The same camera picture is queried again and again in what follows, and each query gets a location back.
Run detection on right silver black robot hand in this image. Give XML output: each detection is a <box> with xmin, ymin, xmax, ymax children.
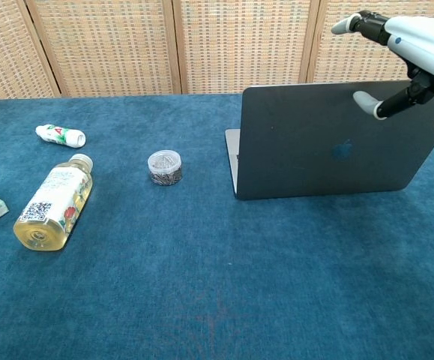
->
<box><xmin>331</xmin><ymin>10</ymin><xmax>434</xmax><ymax>121</ymax></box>

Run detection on silver laptop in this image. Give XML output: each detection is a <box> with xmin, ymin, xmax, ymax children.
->
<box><xmin>224</xmin><ymin>79</ymin><xmax>434</xmax><ymax>201</ymax></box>

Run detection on clear jar of clips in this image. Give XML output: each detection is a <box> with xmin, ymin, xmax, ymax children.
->
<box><xmin>147</xmin><ymin>150</ymin><xmax>184</xmax><ymax>186</ymax></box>

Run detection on bamboo folding screen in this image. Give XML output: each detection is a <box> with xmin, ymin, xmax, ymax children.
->
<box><xmin>0</xmin><ymin>0</ymin><xmax>434</xmax><ymax>102</ymax></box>

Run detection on blue table mat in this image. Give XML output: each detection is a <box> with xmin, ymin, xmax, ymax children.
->
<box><xmin>0</xmin><ymin>93</ymin><xmax>434</xmax><ymax>360</ymax></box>

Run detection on small white green-label bottle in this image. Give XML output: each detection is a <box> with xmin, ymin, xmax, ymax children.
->
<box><xmin>35</xmin><ymin>124</ymin><xmax>87</xmax><ymax>148</ymax></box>

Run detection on yellow tea plastic bottle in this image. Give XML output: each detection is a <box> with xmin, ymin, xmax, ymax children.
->
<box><xmin>13</xmin><ymin>153</ymin><xmax>94</xmax><ymax>252</ymax></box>

